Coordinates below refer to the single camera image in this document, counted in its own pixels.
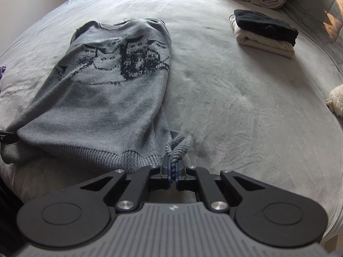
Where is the folded black garment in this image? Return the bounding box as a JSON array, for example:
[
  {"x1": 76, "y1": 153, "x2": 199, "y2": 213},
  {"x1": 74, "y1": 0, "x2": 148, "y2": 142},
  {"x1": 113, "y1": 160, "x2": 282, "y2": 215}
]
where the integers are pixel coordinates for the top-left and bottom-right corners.
[{"x1": 234, "y1": 9, "x2": 299, "y2": 47}]

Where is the grey knit sweater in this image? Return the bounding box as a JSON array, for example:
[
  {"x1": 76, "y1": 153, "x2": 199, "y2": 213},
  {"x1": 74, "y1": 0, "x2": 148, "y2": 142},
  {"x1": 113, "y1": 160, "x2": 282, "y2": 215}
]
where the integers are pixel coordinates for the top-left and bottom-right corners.
[{"x1": 0, "y1": 18, "x2": 192, "y2": 176}]

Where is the folded cream garment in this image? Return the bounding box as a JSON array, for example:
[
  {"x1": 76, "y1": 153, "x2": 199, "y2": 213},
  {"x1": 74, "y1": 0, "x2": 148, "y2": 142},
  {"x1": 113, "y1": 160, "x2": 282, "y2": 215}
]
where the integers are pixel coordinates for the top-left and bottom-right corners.
[{"x1": 229, "y1": 15, "x2": 295, "y2": 59}]

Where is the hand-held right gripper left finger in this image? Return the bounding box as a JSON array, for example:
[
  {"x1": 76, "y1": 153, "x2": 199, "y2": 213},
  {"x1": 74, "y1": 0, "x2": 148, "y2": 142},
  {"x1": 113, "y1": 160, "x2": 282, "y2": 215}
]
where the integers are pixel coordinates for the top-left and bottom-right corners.
[{"x1": 80, "y1": 154, "x2": 175, "y2": 212}]

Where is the grey quilted headboard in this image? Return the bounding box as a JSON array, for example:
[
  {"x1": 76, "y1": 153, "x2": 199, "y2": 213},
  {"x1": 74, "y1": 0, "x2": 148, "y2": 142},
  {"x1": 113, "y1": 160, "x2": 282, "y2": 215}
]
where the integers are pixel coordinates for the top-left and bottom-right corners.
[{"x1": 281, "y1": 0, "x2": 343, "y2": 70}]

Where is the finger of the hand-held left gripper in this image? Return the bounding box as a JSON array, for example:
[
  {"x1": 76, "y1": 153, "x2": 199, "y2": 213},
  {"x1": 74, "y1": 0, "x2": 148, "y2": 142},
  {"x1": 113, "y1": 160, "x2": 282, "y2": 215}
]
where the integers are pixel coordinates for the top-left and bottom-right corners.
[{"x1": 0, "y1": 130, "x2": 21, "y2": 146}]

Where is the white fluffy rug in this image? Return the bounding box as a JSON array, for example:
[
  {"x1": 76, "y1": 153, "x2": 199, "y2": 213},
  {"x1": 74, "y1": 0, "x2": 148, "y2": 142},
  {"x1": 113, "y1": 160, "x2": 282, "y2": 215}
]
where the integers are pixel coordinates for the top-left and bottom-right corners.
[{"x1": 325, "y1": 84, "x2": 343, "y2": 117}]

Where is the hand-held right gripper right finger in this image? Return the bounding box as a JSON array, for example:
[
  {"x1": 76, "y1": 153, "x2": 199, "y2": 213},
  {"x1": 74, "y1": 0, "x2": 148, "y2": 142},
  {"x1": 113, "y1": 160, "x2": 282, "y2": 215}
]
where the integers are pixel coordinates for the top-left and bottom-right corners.
[{"x1": 174, "y1": 160, "x2": 265, "y2": 212}]

